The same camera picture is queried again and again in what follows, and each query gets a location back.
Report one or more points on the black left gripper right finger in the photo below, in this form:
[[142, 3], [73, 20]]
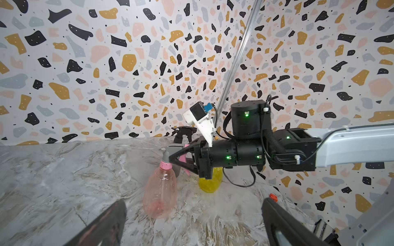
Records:
[[283, 229]]

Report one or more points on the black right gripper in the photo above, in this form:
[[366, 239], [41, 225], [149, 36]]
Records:
[[194, 158]]

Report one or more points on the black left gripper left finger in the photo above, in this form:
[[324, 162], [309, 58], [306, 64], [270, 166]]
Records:
[[106, 230]]

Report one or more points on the pink spray bottle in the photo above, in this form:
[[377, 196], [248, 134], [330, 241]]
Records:
[[160, 193]]

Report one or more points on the smoky grey spray bottle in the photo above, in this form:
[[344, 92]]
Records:
[[178, 139]]

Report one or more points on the pink spray nozzle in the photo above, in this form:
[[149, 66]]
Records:
[[172, 154]]

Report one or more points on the yellow spray bottle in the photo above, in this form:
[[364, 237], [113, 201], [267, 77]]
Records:
[[211, 185]]

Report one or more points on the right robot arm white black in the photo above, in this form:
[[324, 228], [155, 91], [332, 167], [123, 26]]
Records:
[[253, 143]]

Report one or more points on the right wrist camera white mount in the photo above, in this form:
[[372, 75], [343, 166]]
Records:
[[199, 116]]

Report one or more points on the aluminium corner post right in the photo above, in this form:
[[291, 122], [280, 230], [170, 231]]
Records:
[[238, 57]]

